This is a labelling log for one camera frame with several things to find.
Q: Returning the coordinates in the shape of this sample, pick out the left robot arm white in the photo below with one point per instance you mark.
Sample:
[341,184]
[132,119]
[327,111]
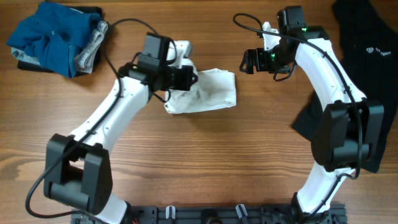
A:
[78,165]

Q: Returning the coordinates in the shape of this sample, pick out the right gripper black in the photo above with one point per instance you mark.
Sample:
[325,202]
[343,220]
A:
[252,61]

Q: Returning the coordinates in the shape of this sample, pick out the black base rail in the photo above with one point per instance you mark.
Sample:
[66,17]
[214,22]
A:
[268,214]

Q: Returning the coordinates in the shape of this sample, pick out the black t-shirt with logo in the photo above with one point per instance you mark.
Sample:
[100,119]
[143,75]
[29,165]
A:
[370,60]

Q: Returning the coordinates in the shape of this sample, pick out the light denim garment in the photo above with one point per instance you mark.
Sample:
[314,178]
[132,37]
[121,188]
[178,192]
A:
[84,61]

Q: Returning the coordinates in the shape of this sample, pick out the blue polo shirt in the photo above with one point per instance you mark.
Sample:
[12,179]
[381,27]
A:
[55,35]

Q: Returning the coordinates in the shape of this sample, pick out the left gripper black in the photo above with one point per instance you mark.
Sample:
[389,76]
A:
[186,76]

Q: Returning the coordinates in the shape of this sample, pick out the white t-shirt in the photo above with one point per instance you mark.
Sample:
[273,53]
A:
[214,90]

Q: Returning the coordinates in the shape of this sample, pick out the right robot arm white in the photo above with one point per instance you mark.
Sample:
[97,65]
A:
[348,132]

